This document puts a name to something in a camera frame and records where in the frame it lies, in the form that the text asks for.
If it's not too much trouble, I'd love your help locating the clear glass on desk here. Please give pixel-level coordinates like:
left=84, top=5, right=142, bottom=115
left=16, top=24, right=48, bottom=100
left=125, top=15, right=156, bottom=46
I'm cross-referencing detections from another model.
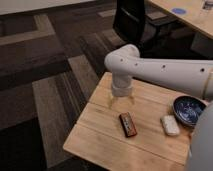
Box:
left=203, top=0, right=213, bottom=10

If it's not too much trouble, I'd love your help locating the red brown snack bar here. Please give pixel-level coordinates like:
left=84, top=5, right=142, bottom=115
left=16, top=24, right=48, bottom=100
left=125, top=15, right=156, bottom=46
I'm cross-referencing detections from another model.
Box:
left=119, top=113, right=137, bottom=137

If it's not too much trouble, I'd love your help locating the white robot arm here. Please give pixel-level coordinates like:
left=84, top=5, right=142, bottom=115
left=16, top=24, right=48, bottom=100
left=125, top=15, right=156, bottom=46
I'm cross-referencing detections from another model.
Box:
left=104, top=44, right=213, bottom=171

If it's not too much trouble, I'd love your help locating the blue round disc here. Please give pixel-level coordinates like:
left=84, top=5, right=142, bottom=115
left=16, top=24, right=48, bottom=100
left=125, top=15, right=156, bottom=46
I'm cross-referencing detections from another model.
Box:
left=172, top=8, right=186, bottom=14

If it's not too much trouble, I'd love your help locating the dark blue patterned bowl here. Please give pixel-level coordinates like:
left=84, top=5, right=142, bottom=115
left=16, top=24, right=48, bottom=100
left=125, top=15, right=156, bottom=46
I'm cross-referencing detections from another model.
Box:
left=173, top=96, right=206, bottom=127

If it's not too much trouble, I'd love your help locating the light wooden background desk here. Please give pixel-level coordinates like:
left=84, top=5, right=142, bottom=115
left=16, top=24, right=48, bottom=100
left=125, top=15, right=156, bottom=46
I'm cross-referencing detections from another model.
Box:
left=148, top=0, right=213, bottom=39

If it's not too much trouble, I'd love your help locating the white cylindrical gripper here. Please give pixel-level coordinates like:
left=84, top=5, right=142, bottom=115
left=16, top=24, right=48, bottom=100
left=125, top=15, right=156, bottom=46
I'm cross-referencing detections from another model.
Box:
left=108, top=75, right=135, bottom=107

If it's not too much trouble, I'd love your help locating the black office chair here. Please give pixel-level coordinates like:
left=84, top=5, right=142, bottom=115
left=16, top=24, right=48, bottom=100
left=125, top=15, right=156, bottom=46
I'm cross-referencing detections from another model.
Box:
left=113, top=0, right=176, bottom=52

